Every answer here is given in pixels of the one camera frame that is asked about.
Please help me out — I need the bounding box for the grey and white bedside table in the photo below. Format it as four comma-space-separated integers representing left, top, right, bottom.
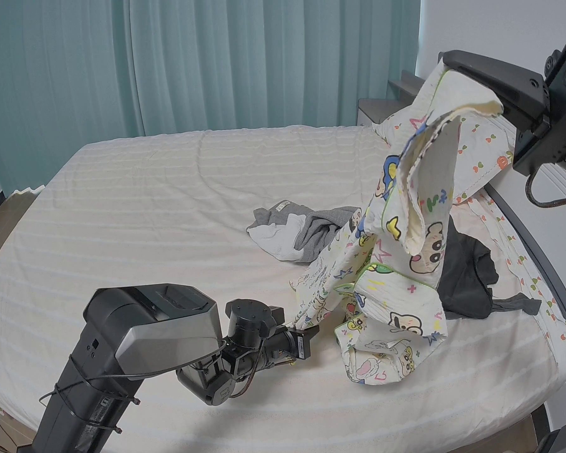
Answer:
358, 70, 431, 127

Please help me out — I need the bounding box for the black cable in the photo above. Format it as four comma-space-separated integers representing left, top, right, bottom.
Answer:
525, 168, 566, 210
226, 368, 258, 401

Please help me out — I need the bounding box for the bed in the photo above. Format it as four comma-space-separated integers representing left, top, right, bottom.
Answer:
0, 51, 566, 453

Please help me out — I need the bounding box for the grey labelled garment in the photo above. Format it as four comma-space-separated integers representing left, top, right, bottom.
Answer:
247, 200, 314, 235

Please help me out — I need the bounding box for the white printed pyjama top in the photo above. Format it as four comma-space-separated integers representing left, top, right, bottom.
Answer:
289, 62, 504, 388

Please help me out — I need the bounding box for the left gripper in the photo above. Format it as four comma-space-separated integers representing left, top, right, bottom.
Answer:
262, 327, 315, 370

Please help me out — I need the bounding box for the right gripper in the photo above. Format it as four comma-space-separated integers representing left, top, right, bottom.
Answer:
441, 43, 566, 180

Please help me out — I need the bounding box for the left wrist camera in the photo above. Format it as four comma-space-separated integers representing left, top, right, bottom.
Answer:
264, 304, 287, 329

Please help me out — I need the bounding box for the black garment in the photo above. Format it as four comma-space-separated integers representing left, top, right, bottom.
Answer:
436, 215, 498, 321

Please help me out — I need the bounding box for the grey knit garment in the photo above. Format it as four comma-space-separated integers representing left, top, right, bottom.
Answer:
292, 206, 363, 265

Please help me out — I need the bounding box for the dark grey garment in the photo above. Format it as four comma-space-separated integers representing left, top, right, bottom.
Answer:
491, 295, 543, 317

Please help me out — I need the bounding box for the white printed pillow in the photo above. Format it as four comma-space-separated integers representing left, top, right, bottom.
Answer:
372, 107, 519, 203
453, 189, 566, 382

